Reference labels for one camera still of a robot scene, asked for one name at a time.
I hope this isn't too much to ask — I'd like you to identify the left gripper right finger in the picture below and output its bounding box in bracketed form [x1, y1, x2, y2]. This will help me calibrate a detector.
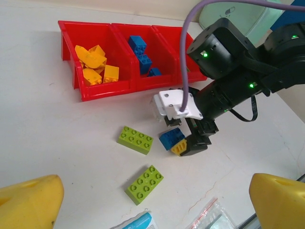
[249, 173, 305, 229]

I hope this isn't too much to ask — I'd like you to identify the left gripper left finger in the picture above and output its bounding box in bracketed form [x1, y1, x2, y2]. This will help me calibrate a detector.
[0, 174, 64, 229]

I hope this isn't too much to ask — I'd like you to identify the small blue lego brick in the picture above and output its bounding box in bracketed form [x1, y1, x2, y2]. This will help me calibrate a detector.
[159, 127, 186, 151]

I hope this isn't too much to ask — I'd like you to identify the yellow lego brick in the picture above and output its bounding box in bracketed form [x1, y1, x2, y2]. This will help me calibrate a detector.
[88, 44, 105, 57]
[103, 64, 120, 83]
[74, 44, 90, 63]
[82, 68, 102, 86]
[83, 52, 107, 69]

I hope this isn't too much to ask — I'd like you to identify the mint green case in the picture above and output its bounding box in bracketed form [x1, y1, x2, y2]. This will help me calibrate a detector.
[199, 0, 285, 48]

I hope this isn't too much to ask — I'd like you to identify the green lego brick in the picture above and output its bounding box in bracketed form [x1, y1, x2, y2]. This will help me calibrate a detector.
[116, 125, 154, 156]
[125, 164, 164, 206]

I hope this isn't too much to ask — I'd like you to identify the red plastic bin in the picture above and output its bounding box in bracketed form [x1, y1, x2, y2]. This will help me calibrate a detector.
[58, 20, 136, 103]
[152, 25, 208, 83]
[111, 23, 177, 93]

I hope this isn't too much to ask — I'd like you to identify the clear zip bag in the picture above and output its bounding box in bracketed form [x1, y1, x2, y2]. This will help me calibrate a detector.
[190, 197, 239, 229]

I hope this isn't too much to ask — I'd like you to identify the blue white plastic packet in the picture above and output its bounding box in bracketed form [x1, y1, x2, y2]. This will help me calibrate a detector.
[114, 209, 158, 229]

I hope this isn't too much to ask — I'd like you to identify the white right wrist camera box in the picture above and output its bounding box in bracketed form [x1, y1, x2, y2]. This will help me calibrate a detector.
[149, 87, 203, 124]

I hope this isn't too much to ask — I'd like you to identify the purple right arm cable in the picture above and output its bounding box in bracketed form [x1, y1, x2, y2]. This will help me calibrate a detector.
[179, 0, 305, 113]

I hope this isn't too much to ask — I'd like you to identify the thin black cable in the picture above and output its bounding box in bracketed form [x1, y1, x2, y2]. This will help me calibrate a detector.
[230, 94, 259, 123]

